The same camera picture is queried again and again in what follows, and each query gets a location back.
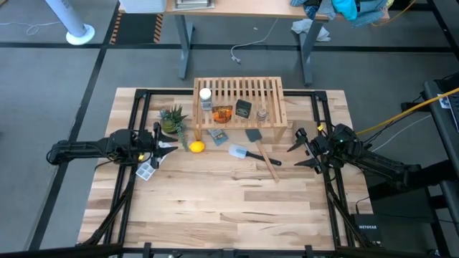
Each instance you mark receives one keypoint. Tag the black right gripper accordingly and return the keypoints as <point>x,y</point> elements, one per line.
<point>321,152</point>

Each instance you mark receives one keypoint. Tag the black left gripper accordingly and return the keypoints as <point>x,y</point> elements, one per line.
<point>148,145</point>

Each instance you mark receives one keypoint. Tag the small cork-lid saffron jar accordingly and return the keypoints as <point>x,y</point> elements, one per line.
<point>261,114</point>

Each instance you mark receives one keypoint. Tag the white-lid glass spice jar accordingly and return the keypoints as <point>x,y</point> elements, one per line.
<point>205,96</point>

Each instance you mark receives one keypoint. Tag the orange spice pouch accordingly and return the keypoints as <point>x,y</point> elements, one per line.
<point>222,114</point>

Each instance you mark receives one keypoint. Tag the green black pepper tin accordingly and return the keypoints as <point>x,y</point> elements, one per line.
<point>243,108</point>

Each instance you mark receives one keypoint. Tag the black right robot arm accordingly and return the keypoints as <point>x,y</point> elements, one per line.
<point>376,165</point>

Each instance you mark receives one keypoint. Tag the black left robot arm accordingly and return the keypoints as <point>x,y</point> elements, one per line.
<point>86,148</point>

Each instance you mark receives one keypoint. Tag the wooden slatted shelf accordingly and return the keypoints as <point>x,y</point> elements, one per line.
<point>272,118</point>

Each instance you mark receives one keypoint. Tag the potted succulent plant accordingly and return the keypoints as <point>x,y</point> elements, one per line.
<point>172,122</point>

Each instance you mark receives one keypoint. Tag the small cardboard box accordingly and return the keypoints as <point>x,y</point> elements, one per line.
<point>299,125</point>

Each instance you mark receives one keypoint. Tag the yellow lemon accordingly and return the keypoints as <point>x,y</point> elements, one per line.
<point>197,146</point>

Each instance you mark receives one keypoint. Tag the white ice cube tray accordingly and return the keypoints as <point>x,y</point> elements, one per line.
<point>145,172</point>

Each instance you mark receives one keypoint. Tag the teal blue packet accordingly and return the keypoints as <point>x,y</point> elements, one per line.
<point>218,136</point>

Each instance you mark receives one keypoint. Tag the black Netgear router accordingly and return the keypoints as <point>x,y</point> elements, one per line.
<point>367,229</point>

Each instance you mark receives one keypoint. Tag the white cloth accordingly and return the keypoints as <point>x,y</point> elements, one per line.
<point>305,27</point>

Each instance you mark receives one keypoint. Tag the white box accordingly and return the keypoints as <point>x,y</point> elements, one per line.
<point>143,5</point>

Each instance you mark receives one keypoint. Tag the black side table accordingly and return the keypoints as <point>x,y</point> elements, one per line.
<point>443,118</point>

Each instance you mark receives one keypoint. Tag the stack of books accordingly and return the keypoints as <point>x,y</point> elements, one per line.
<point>193,3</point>

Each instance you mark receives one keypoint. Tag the pile of clothes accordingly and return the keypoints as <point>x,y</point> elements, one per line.
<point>344,9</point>

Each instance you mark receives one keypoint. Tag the wooden desk grey legs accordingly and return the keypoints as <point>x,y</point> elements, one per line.
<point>251,9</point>

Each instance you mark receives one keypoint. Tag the black aluminium table frame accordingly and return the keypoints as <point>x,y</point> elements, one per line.
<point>122,200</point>

